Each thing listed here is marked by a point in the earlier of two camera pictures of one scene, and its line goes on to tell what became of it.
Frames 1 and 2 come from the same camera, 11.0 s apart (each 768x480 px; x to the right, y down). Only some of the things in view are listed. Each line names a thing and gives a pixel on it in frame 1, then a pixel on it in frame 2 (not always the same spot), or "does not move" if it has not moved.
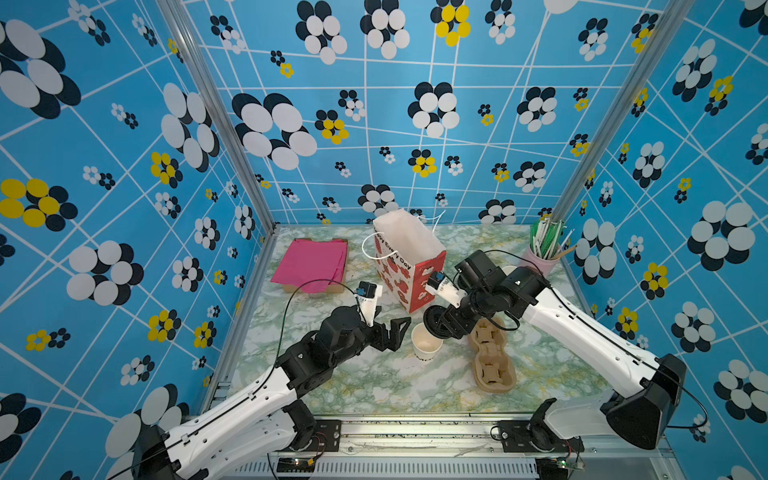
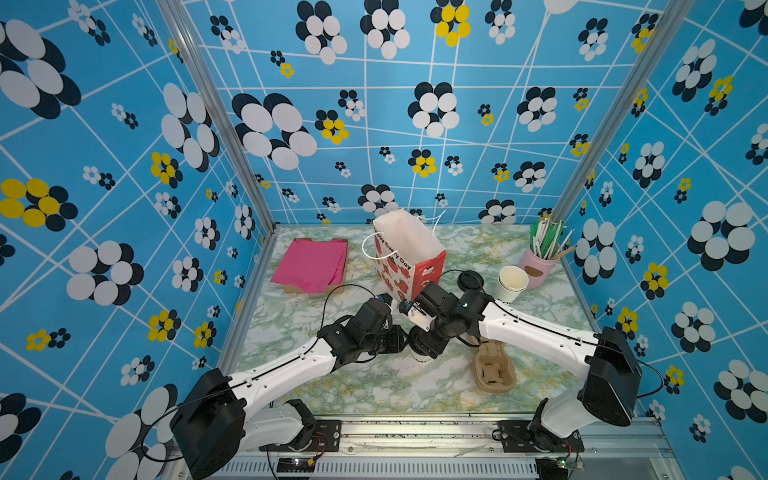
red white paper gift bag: x=406 y=255 does not move
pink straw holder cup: x=544 y=265 does not move
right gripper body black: x=461 y=318 → x=430 y=342
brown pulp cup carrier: x=494 y=368 does not move
